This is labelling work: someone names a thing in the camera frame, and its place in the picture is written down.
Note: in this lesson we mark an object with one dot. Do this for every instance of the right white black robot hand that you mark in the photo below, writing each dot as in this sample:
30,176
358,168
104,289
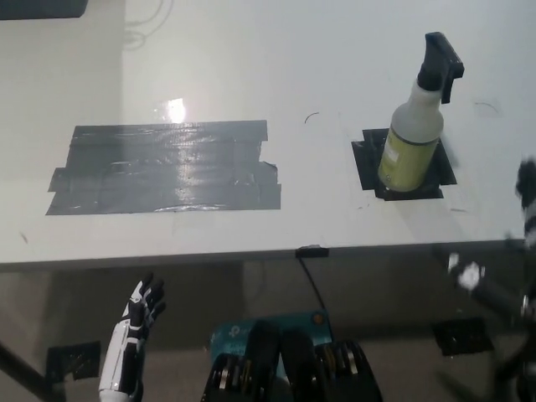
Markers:
481,285

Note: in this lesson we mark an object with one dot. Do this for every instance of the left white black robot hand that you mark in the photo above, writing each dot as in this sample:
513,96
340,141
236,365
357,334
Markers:
125,347

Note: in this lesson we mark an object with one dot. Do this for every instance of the spray bottle with black trigger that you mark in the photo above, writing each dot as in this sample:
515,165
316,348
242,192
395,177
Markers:
412,138

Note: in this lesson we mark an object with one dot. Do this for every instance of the dark metal table leg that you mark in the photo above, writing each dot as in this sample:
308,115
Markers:
25,370

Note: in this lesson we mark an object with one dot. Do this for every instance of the teal router box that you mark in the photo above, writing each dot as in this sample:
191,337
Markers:
234,339

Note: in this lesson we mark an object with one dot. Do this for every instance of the small black tape square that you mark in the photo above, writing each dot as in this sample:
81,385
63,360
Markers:
444,169

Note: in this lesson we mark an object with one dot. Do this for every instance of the black clip on table edge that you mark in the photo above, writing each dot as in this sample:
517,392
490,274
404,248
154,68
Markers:
312,252

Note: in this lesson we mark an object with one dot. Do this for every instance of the dark flat monitor base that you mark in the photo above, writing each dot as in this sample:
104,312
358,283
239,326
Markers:
37,7

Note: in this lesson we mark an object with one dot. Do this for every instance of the large grey duct tape patch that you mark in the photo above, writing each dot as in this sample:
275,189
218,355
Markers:
167,167

